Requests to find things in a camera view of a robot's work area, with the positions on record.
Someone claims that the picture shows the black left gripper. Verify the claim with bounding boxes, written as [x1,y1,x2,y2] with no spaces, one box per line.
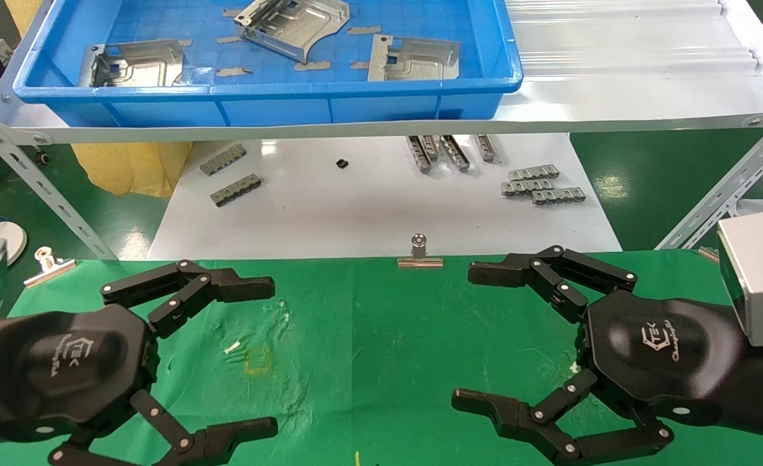
[0,260,279,466]

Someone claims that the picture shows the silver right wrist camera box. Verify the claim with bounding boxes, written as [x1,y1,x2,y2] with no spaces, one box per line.
[716,209,763,350]

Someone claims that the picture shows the green cloth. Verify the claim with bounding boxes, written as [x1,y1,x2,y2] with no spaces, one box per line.
[0,249,763,466]

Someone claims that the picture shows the white metal shelf board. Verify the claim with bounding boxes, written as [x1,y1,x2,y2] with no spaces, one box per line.
[0,0,763,145]

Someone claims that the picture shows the clear plastic piece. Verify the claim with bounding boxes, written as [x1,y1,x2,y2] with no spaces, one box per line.
[179,65,217,86]

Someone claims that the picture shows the silver binder clip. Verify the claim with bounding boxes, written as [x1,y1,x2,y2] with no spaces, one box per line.
[397,234,444,269]
[23,247,76,289]

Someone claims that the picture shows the blue plastic bin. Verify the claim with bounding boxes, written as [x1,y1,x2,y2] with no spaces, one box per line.
[12,0,524,128]

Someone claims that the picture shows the yellow bag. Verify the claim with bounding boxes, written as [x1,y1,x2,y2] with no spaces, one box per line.
[5,0,193,199]

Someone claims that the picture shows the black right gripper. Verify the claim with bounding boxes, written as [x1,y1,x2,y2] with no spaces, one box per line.
[452,245,746,465]

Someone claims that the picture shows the perforated angle iron leg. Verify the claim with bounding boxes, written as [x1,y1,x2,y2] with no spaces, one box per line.
[654,109,763,251]
[0,97,118,261]

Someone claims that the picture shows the stamped sheet metal part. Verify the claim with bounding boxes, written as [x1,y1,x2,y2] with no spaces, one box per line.
[368,35,462,82]
[78,39,185,88]
[234,0,351,64]

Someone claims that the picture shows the translucent corrugated sheet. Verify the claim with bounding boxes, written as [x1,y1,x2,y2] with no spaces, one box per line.
[504,0,761,80]

